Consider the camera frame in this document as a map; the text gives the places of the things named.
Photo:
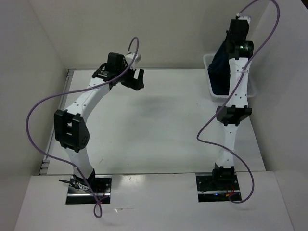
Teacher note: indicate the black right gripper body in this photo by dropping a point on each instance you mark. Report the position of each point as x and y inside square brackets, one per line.
[227, 39]

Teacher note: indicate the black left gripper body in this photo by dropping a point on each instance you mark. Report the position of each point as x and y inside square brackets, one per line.
[128, 80]

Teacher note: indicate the navy blue shorts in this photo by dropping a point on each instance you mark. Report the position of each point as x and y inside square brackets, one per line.
[219, 72]

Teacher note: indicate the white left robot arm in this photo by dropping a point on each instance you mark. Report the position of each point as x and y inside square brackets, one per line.
[70, 124]

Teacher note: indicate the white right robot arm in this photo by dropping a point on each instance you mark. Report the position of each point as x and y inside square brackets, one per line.
[231, 67]

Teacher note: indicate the white plastic basket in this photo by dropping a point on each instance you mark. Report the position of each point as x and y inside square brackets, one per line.
[251, 88]

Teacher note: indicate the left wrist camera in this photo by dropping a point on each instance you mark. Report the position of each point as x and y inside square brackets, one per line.
[132, 58]

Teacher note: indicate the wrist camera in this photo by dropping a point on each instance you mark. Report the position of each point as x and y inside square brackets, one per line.
[132, 58]
[243, 17]

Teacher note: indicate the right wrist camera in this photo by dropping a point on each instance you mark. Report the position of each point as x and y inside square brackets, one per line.
[243, 17]

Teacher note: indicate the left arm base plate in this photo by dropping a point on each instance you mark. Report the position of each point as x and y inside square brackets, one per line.
[77, 195]

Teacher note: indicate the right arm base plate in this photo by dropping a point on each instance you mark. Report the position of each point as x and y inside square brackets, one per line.
[210, 190]

